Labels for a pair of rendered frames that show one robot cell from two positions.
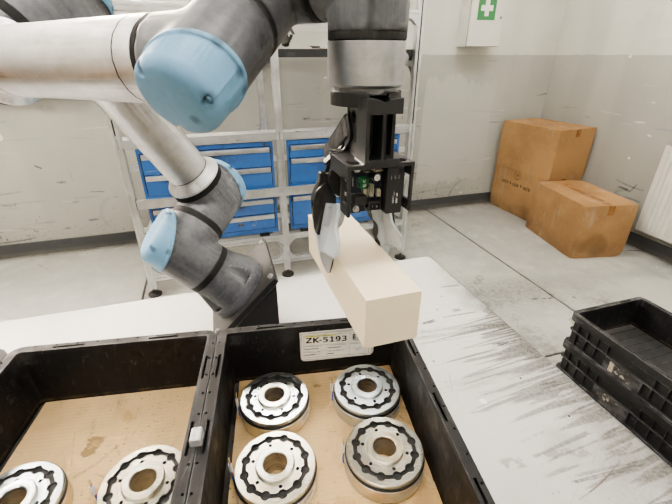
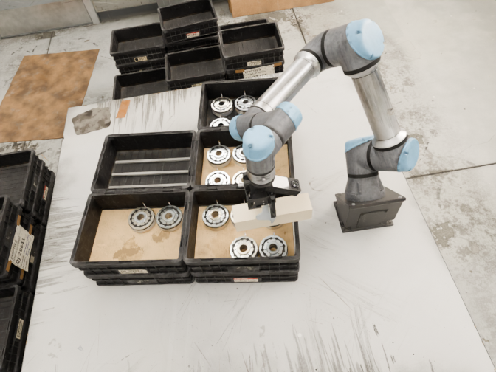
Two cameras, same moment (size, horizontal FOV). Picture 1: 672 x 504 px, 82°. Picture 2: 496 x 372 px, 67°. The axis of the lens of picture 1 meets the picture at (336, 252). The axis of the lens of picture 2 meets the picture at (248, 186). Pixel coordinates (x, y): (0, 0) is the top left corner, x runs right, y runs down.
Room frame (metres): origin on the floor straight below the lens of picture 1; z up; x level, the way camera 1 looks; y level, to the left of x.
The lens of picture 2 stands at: (0.54, -0.59, 2.10)
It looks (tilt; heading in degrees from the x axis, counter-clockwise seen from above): 56 degrees down; 106
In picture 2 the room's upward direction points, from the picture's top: 9 degrees counter-clockwise
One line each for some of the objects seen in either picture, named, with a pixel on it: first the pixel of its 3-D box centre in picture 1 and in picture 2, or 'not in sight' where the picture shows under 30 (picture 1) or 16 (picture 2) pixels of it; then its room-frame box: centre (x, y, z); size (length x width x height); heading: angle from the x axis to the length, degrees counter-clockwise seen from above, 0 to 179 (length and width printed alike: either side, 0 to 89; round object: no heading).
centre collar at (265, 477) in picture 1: (275, 464); not in sight; (0.31, 0.08, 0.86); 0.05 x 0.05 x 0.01
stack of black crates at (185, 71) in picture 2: not in sight; (198, 82); (-0.28, 1.41, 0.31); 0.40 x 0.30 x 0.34; 17
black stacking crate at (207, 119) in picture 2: not in sight; (245, 111); (0.23, 0.60, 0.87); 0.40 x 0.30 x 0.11; 9
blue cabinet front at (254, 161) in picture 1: (213, 194); not in sight; (2.16, 0.71, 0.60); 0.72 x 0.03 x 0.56; 107
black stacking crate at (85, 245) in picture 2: not in sight; (137, 232); (-0.07, -0.05, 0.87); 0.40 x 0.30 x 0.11; 9
